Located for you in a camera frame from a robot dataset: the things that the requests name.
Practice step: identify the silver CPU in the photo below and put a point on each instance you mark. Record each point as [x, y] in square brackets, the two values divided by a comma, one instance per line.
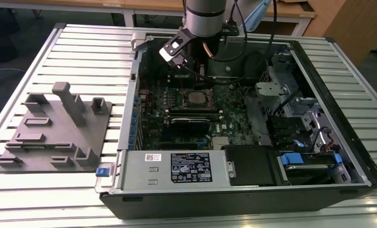
[198, 97]

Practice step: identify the CPU socket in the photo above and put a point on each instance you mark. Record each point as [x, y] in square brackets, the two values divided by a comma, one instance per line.
[185, 107]

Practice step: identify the silver drive cage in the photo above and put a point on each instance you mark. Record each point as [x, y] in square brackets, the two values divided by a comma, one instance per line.
[270, 91]

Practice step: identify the black graphics card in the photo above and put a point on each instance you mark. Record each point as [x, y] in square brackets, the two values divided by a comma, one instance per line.
[189, 127]

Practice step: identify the green motherboard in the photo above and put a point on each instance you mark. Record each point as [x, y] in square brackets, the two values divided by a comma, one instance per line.
[238, 133]

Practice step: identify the silver chipset heatsink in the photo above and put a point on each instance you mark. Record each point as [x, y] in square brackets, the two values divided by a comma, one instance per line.
[221, 140]

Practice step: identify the black plastic disk bay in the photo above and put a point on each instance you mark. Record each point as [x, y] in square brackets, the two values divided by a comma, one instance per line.
[286, 129]

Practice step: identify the wooden cabinet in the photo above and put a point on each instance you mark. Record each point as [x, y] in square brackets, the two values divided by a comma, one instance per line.
[358, 23]

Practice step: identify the silver power supply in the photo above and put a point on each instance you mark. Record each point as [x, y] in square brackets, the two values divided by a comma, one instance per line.
[133, 166]

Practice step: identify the grey parts rack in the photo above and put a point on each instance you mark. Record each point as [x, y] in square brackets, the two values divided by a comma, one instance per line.
[63, 133]

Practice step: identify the hard disk in blue carrier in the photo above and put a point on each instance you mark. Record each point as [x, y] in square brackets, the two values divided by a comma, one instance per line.
[290, 158]

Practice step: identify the blue case latch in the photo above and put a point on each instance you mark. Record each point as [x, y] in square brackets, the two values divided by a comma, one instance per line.
[102, 172]

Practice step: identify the black office chair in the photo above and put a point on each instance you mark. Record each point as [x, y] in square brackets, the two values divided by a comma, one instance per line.
[1, 40]

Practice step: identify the black PC case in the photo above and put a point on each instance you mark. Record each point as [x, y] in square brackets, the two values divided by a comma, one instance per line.
[206, 206]

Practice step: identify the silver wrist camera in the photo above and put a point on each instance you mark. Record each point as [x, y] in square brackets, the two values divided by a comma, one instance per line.
[166, 54]

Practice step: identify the wooden desk white frame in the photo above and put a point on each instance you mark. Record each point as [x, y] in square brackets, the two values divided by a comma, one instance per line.
[47, 2]
[295, 13]

